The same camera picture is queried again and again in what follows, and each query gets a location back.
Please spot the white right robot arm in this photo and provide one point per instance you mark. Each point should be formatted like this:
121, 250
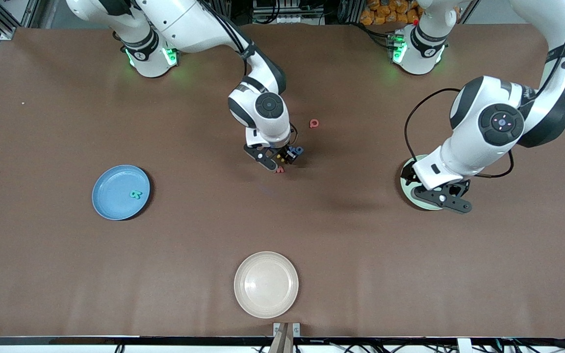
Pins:
189, 24

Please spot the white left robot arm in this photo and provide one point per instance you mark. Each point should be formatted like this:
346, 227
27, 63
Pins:
464, 152

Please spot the blue plate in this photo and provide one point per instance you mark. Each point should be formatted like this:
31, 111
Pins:
115, 186

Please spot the metal mounting bracket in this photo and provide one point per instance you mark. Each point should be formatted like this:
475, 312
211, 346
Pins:
296, 328

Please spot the cream plate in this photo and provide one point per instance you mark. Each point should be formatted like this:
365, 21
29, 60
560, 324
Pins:
266, 285

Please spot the orange bags pile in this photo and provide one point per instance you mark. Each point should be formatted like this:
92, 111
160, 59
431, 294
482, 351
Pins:
383, 12

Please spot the teal foam letter R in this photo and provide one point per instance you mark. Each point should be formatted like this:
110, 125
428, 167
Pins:
136, 194

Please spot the beige camera mount post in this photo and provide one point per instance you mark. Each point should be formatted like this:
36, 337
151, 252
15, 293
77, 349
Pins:
282, 343

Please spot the aluminium frame profile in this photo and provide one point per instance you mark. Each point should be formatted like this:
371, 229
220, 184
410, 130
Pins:
349, 10
30, 12

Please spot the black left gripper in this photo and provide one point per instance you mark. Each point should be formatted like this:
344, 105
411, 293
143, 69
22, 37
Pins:
408, 175

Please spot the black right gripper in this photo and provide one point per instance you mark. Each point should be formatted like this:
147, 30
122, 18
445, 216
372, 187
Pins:
286, 152

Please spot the blue foam letter g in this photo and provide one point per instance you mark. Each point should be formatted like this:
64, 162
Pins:
298, 150

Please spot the green plate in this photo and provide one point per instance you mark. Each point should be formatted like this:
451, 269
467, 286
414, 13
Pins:
406, 192

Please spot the metal corner bracket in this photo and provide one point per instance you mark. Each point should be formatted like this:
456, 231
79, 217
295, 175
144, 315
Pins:
7, 36

